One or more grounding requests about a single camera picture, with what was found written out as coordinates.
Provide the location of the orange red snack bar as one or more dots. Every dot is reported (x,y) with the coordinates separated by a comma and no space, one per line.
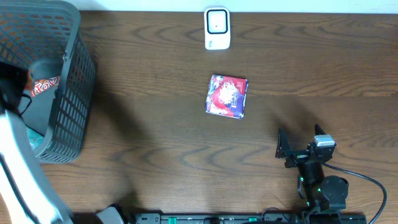
(43,85)

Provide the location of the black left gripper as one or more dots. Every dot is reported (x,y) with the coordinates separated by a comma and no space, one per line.
(8,87)

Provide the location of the mint green wipes packet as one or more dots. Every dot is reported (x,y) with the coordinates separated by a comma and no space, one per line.
(35,139)

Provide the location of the dark grey plastic basket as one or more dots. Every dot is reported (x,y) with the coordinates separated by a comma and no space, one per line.
(44,37)

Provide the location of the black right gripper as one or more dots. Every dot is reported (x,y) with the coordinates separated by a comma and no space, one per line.
(301,157)

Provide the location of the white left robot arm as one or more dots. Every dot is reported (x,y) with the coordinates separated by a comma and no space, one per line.
(27,193)

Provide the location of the purple pink floral packet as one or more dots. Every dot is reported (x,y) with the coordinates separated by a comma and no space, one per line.
(226,96)

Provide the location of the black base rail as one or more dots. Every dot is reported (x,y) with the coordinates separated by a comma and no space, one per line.
(272,216)

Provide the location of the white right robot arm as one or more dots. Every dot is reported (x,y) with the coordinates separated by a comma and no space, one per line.
(325,195)

